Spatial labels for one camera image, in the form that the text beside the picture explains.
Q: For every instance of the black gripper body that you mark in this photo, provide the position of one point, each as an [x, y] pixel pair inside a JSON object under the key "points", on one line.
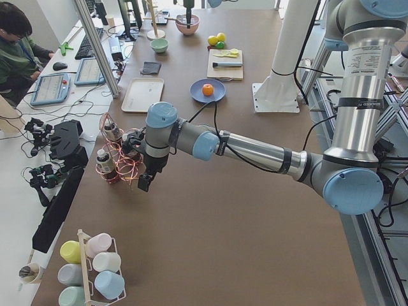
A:
{"points": [[189, 13], [154, 162]]}

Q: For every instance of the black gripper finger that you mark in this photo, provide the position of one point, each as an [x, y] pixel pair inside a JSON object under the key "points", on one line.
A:
{"points": [[144, 182], [188, 16]]}

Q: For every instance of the blue round plate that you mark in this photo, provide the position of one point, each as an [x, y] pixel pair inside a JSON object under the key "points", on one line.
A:
{"points": [[219, 91]]}

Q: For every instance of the orange mandarin fruit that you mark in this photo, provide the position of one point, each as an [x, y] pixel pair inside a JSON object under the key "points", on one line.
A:
{"points": [[207, 89]]}

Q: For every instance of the pink bowl of ice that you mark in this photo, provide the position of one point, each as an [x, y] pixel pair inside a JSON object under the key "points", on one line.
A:
{"points": [[184, 27]]}

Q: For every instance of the yellow lemon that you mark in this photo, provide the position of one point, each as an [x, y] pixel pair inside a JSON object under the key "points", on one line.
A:
{"points": [[221, 37], [212, 40]]}

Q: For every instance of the wooden cup tree stand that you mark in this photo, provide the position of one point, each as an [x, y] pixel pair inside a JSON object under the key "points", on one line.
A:
{"points": [[155, 33]]}

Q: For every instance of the mint green bowl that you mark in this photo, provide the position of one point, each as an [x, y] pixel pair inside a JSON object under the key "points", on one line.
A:
{"points": [[159, 45]]}

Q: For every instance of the green lime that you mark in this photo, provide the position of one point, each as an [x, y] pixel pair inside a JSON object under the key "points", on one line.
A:
{"points": [[219, 45]]}

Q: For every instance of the cream rabbit tray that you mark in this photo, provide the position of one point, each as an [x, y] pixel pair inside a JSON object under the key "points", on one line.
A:
{"points": [[141, 93]]}

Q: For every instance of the steel muddler black tip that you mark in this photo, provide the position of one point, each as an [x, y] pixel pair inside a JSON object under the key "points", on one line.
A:
{"points": [[227, 64]]}

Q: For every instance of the lemon half slice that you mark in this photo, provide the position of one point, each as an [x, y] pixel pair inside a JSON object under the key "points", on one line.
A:
{"points": [[234, 51]]}

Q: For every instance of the yellow plastic knife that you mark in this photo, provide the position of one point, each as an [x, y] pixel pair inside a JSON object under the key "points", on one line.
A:
{"points": [[228, 54]]}

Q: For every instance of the grey folded cloth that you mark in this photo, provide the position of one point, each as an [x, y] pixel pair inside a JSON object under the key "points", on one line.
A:
{"points": [[151, 68]]}

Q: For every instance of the bamboo cutting board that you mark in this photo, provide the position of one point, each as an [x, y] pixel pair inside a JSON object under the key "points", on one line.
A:
{"points": [[224, 73]]}

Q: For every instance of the pink plastic cup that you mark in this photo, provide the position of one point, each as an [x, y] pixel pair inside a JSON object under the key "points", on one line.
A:
{"points": [[97, 244]]}

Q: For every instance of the blue teach pendant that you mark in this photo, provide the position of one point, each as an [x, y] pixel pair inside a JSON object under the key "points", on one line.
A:
{"points": [[89, 73], [51, 89]]}

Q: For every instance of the white plastic cup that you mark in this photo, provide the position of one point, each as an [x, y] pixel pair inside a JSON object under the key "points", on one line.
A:
{"points": [[110, 261]]}

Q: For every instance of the yellow plastic cup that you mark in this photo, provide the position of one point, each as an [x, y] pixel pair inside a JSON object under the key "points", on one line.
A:
{"points": [[70, 252]]}

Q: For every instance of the black keyboard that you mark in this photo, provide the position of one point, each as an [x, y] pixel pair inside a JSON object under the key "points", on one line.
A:
{"points": [[85, 49]]}

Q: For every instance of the black computer mouse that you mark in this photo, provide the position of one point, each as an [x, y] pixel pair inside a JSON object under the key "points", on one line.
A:
{"points": [[57, 66]]}

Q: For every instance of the blue plastic cup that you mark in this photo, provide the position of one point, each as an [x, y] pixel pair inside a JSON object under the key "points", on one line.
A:
{"points": [[109, 284]]}

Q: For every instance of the grey plastic cup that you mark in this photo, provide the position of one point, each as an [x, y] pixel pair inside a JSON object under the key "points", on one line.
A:
{"points": [[70, 275]]}

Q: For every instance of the green plastic cup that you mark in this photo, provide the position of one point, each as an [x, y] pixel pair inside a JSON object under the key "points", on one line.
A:
{"points": [[72, 296]]}

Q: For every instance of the seated person green jacket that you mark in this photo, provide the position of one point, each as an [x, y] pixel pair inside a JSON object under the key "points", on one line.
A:
{"points": [[20, 55]]}

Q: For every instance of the copper wire bottle rack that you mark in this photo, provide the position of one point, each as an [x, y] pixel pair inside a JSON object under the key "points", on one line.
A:
{"points": [[128, 170]]}

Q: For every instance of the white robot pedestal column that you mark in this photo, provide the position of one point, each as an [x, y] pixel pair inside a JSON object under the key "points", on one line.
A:
{"points": [[278, 92]]}

